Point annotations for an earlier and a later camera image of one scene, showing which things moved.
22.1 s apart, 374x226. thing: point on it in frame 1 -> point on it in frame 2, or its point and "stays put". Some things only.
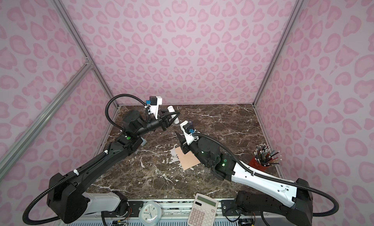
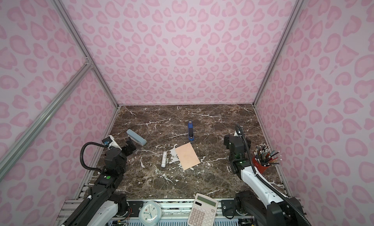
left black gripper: x=162 y=121 -> x=130 y=144
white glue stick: x=171 y=109 -> x=164 y=159
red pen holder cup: x=264 y=157 stays put
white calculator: x=203 y=211 stays put
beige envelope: x=187 y=160 stays put
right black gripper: x=183 y=144 -> x=227 y=141
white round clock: x=150 y=213 stays put
